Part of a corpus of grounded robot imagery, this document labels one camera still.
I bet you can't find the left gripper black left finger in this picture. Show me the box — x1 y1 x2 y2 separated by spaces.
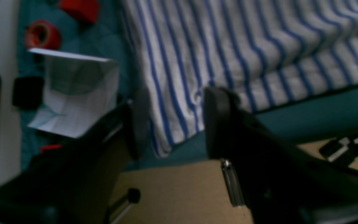
0 90 150 224

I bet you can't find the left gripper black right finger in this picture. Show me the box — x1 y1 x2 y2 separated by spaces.
204 87 358 224

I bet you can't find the blue white striped T-shirt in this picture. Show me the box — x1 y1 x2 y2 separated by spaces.
121 0 358 158

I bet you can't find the white folded paper sheet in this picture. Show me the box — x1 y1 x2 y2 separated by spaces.
28 48 120 138

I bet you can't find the small black square box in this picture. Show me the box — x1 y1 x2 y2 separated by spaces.
11 76 45 110

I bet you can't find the red tape roll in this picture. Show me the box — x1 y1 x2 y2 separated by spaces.
25 20 62 50

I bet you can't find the red cube block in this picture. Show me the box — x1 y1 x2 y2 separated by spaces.
59 0 101 24

